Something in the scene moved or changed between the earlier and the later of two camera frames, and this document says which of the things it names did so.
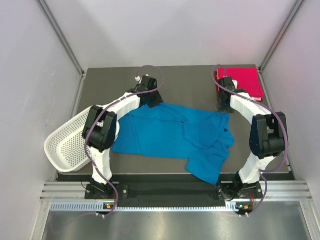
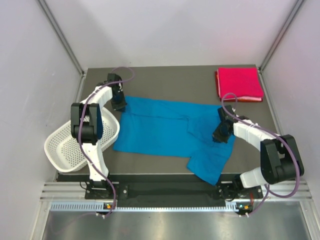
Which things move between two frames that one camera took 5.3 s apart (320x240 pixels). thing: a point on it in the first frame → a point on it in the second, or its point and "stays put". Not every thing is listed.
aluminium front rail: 271,191 stays put
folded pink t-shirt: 249,79 stays put
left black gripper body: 155,99 → 118,102
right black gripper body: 223,107 → 219,134
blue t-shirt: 170,131 stays put
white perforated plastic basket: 65,150 stays put
